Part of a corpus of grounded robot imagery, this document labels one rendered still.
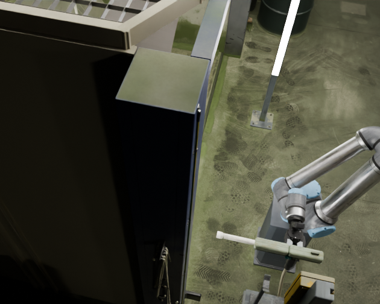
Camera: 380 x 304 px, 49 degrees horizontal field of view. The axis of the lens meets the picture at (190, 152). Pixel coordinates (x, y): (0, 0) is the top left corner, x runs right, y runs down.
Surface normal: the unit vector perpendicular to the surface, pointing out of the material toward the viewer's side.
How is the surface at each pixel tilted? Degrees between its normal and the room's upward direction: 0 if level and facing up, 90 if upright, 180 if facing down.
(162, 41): 12
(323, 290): 0
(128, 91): 0
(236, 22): 90
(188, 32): 90
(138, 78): 0
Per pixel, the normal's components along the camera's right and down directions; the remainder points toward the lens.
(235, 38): -0.22, 0.78
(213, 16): 0.04, -0.59
